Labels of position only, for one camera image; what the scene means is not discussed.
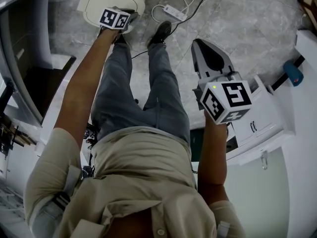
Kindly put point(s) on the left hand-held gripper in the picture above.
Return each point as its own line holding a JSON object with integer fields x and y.
{"x": 114, "y": 18}

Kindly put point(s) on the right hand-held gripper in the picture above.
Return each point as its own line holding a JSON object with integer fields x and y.
{"x": 227, "y": 100}

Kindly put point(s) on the person's left forearm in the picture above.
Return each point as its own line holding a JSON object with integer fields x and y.
{"x": 81, "y": 88}

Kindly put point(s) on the person's right forearm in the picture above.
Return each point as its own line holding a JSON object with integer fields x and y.
{"x": 214, "y": 157}

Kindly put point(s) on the person's black right shoe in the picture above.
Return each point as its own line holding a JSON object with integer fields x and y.
{"x": 159, "y": 33}

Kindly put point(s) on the white power strip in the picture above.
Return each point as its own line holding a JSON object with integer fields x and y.
{"x": 174, "y": 12}

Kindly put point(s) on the person's grey trousers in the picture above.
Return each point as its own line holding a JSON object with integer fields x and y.
{"x": 123, "y": 95}

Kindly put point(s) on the teal cup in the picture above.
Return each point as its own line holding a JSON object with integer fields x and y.
{"x": 293, "y": 73}

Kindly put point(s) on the dark green box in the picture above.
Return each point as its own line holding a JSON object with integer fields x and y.
{"x": 196, "y": 145}

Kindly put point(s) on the white box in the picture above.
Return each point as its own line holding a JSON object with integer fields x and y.
{"x": 307, "y": 48}

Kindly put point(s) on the clear drinking glass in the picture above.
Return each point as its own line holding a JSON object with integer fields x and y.
{"x": 264, "y": 160}

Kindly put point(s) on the wooden rack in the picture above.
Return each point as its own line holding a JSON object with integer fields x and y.
{"x": 309, "y": 1}

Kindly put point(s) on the black waist device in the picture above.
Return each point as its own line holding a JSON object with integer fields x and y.
{"x": 91, "y": 135}

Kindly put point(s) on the person's beige shirt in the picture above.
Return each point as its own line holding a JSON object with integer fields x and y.
{"x": 138, "y": 182}

